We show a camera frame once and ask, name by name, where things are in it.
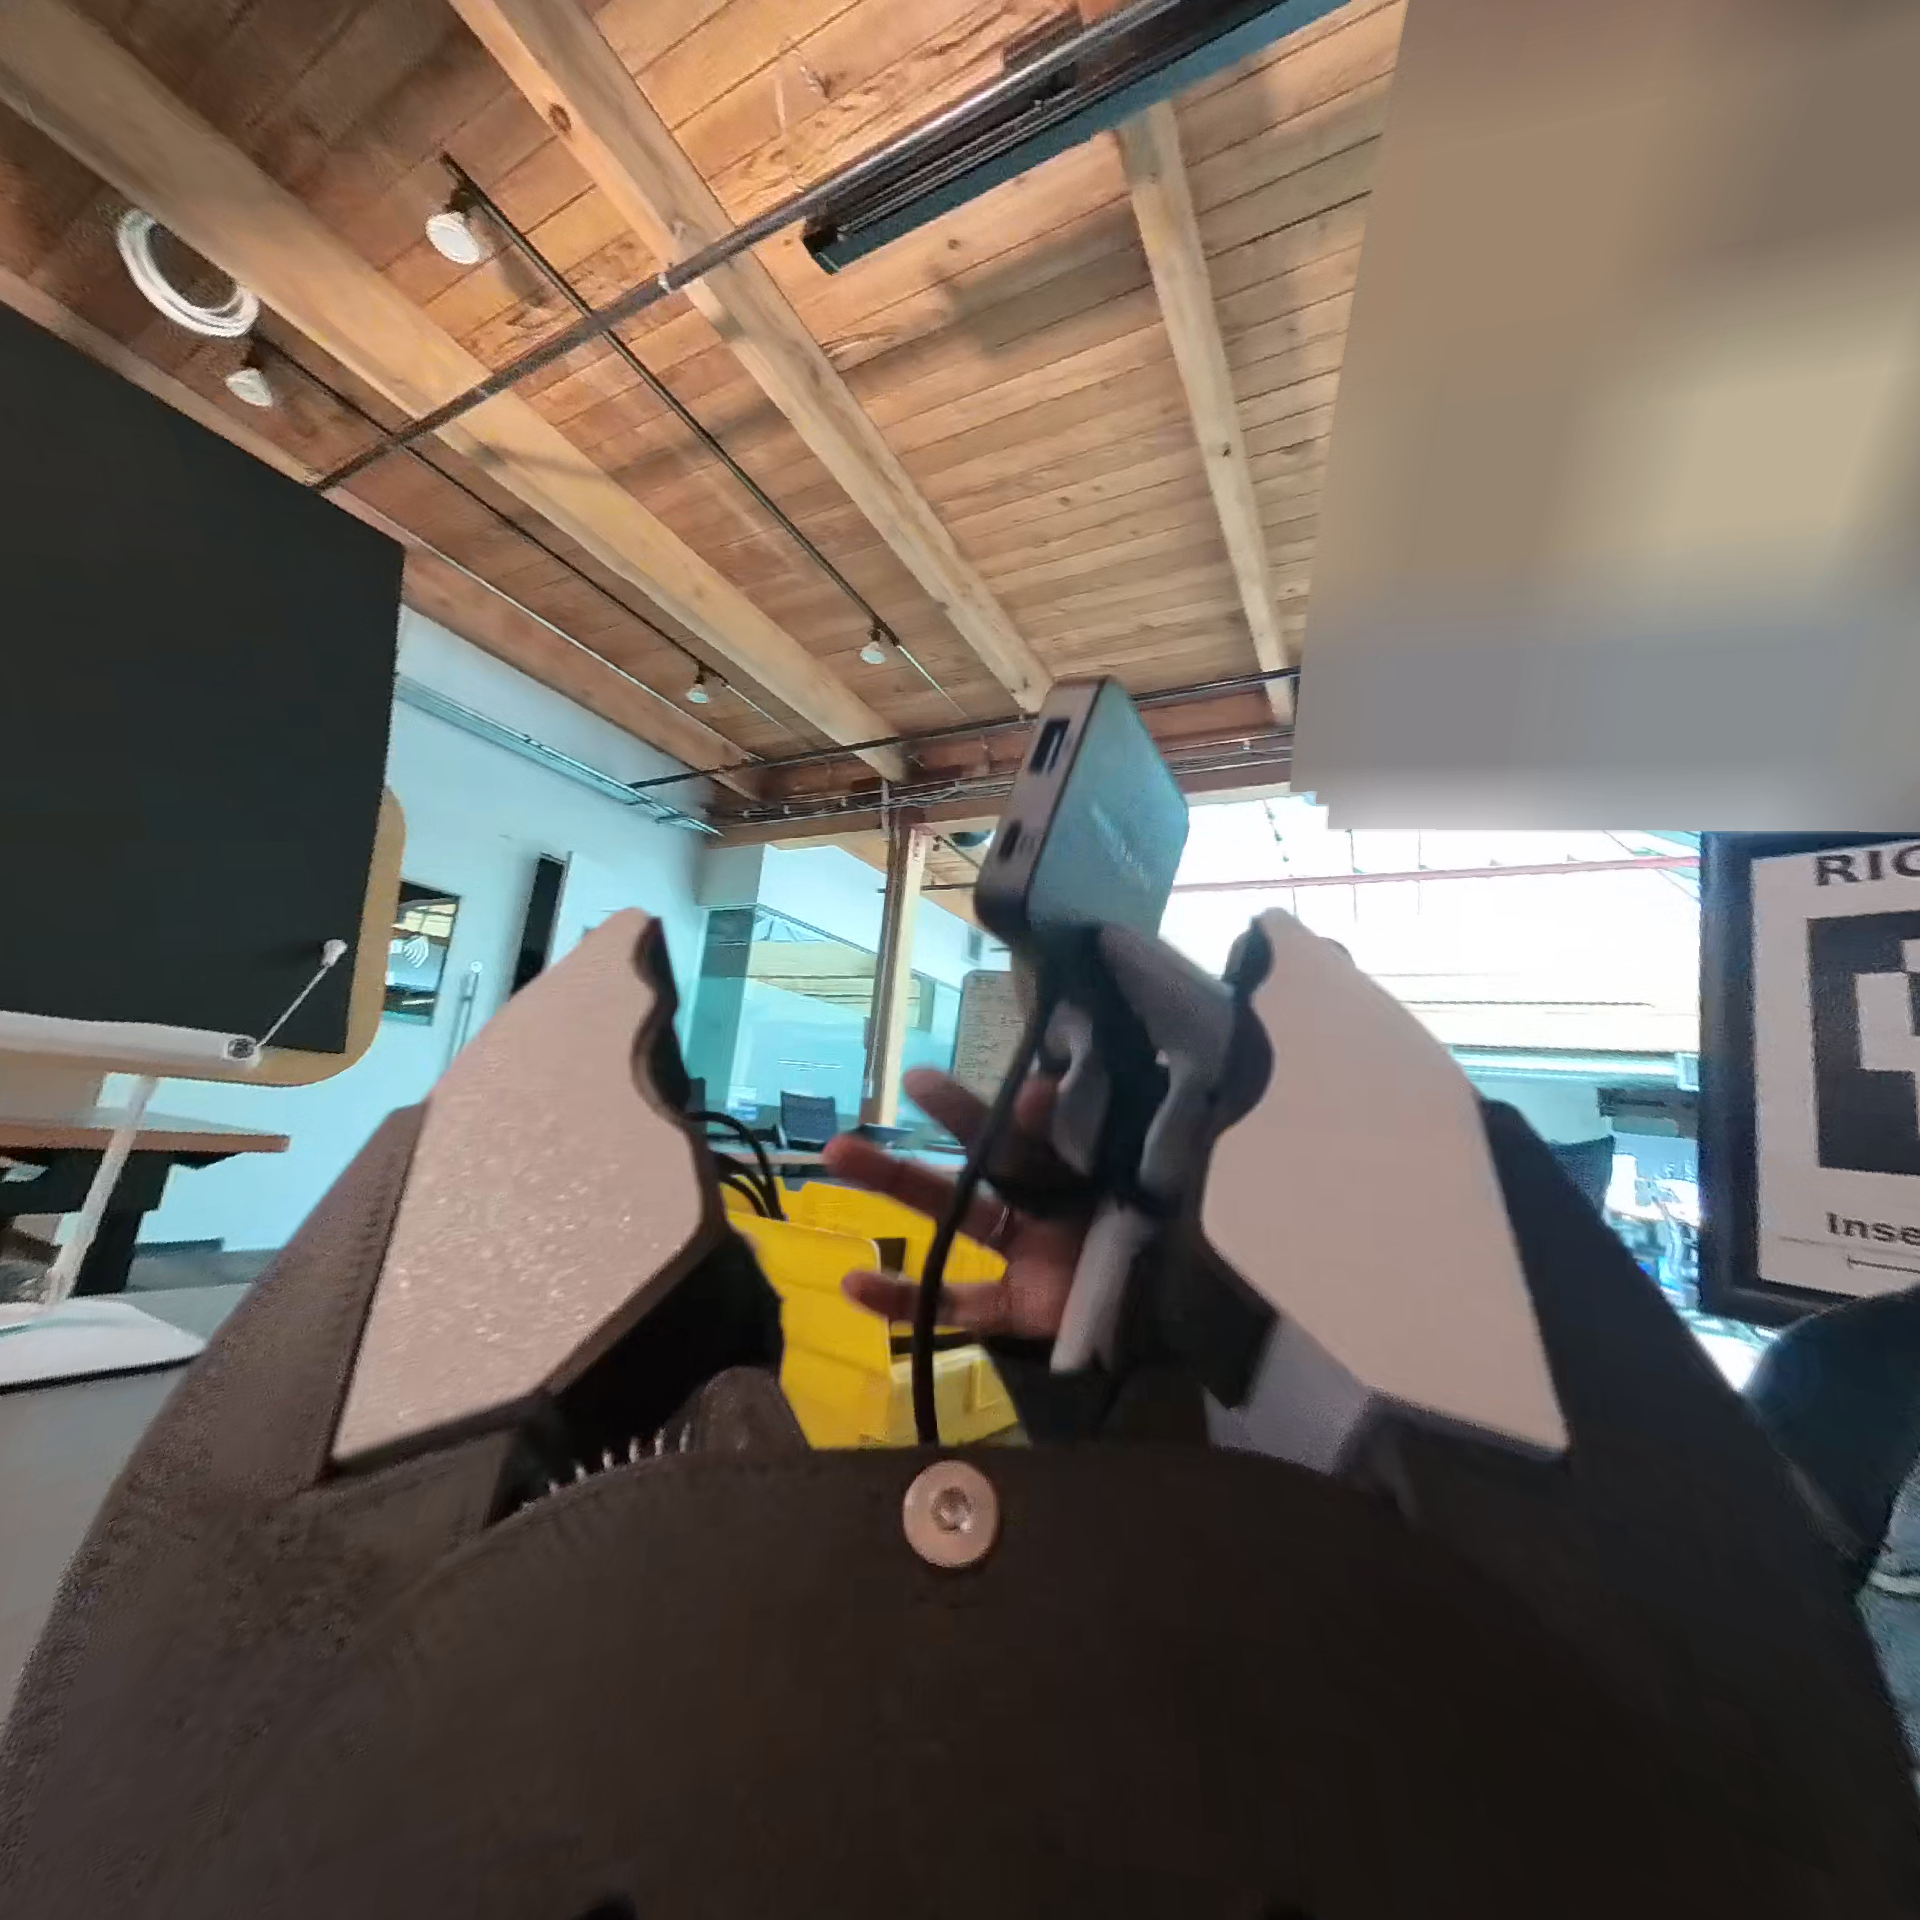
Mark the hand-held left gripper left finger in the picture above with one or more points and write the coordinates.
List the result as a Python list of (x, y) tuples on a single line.
[(524, 1201)]

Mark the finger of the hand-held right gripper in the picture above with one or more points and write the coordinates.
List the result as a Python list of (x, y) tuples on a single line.
[(1184, 1037), (1095, 1289)]

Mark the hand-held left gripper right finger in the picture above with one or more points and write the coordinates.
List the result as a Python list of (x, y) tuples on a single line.
[(1395, 1201)]

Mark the dark grey adapter hub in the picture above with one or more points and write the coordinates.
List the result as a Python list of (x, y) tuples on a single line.
[(1095, 827)]

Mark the yellow plastic bin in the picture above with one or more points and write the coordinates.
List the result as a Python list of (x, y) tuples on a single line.
[(840, 1366)]

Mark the person's right forearm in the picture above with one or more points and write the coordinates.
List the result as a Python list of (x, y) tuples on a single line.
[(1829, 1425)]

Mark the person's right hand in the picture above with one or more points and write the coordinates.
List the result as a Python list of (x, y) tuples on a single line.
[(1005, 1245)]

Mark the black door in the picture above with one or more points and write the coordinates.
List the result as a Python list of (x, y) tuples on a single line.
[(543, 923)]

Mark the black office chair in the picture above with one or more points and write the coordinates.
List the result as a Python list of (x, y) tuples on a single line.
[(809, 1118)]

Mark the wooden office desk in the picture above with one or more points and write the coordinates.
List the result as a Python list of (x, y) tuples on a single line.
[(150, 1142)]

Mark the white panel stand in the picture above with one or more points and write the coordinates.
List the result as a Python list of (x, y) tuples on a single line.
[(91, 1343)]

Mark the dark patterned clothing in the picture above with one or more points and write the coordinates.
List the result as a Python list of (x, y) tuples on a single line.
[(1894, 1652)]

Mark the black panel with wooden rim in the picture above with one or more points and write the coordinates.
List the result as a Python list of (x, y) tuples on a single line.
[(182, 676)]

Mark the black linear ceiling light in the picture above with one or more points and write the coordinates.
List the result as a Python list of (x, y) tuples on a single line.
[(1049, 128)]

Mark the framed wall picture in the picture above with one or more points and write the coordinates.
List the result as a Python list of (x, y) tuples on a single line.
[(421, 953)]

